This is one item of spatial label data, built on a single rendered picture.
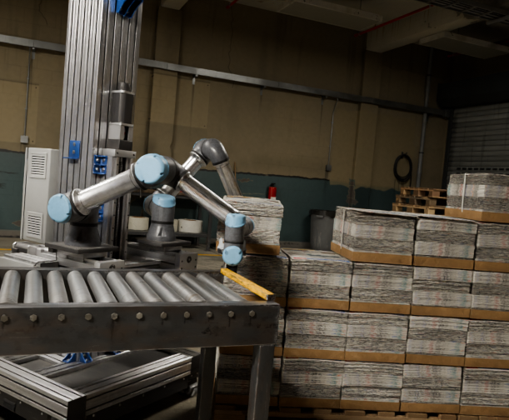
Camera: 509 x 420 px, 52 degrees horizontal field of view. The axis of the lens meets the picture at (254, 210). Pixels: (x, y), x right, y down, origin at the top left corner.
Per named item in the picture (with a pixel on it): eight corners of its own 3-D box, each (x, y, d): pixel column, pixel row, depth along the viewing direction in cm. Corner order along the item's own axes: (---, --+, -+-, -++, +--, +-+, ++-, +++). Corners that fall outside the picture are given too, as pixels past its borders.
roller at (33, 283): (41, 283, 178) (42, 269, 177) (43, 322, 134) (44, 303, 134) (25, 283, 176) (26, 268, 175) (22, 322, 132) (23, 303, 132)
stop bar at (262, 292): (227, 273, 200) (228, 267, 200) (276, 301, 160) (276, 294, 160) (220, 273, 199) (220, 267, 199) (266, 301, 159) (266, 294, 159)
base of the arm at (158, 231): (140, 237, 269) (141, 218, 269) (160, 237, 282) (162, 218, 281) (162, 242, 261) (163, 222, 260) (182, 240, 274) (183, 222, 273)
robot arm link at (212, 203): (157, 174, 226) (246, 242, 218) (145, 173, 215) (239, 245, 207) (171, 152, 224) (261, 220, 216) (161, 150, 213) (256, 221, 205)
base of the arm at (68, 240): (57, 242, 228) (58, 220, 227) (85, 241, 240) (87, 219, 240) (79, 247, 219) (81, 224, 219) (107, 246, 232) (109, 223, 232)
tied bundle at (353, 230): (329, 250, 277) (333, 207, 275) (383, 254, 280) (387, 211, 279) (351, 262, 239) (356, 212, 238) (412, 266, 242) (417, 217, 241)
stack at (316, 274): (209, 399, 276) (222, 242, 271) (422, 408, 287) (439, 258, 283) (211, 435, 237) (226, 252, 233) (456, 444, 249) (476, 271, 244)
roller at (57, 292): (62, 283, 180) (62, 269, 180) (70, 322, 137) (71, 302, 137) (46, 283, 178) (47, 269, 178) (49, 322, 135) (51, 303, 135)
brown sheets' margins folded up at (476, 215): (425, 382, 286) (443, 207, 281) (476, 386, 289) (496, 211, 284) (459, 414, 248) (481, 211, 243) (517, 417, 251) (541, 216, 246)
